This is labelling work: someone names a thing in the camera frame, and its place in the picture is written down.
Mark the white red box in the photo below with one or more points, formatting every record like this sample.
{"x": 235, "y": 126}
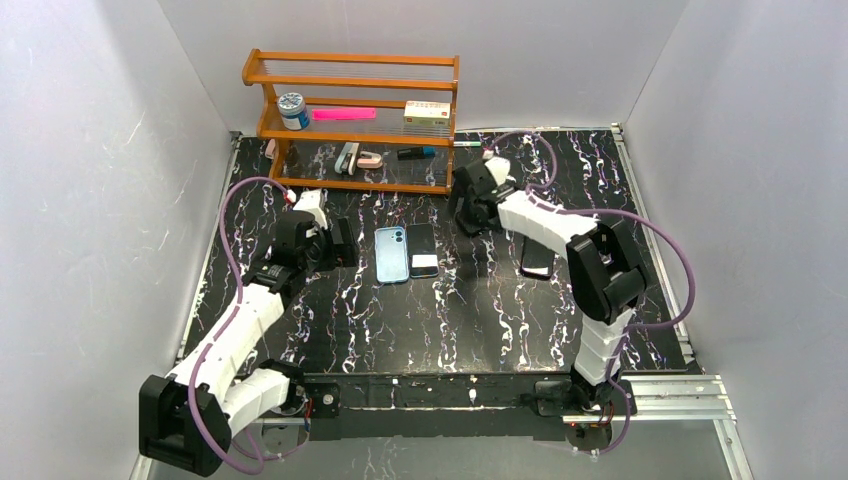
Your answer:
{"x": 427, "y": 113}

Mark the blue black marker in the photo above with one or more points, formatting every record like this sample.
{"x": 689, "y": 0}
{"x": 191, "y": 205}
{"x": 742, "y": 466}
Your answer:
{"x": 414, "y": 153}

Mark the grey blue stapler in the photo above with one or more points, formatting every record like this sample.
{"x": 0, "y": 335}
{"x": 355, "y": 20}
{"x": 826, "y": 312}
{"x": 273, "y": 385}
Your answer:
{"x": 346, "y": 162}

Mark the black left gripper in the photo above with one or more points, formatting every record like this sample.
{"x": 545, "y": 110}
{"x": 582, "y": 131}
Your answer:
{"x": 342, "y": 241}

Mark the orange wooden shelf rack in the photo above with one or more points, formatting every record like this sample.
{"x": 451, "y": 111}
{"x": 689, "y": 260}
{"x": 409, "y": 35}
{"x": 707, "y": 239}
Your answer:
{"x": 358, "y": 121}

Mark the pink stapler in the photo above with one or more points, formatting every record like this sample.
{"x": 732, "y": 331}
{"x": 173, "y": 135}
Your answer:
{"x": 369, "y": 160}

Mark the blue white jar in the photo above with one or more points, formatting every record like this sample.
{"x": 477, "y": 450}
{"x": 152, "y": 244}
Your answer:
{"x": 293, "y": 110}

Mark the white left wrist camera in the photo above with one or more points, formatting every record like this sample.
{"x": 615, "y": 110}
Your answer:
{"x": 313, "y": 202}

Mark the light blue phone case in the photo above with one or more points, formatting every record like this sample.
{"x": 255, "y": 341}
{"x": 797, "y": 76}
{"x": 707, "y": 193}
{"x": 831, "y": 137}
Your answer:
{"x": 391, "y": 256}

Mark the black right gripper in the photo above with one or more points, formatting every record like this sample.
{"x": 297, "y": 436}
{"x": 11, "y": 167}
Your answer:
{"x": 468, "y": 208}

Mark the pink ruler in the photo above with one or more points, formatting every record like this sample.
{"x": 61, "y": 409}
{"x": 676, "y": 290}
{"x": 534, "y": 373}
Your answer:
{"x": 344, "y": 114}

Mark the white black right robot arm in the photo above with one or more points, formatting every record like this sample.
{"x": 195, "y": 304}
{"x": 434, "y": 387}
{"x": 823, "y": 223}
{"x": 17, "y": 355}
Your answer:
{"x": 606, "y": 270}

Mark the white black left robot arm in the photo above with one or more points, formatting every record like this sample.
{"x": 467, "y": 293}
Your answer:
{"x": 189, "y": 416}

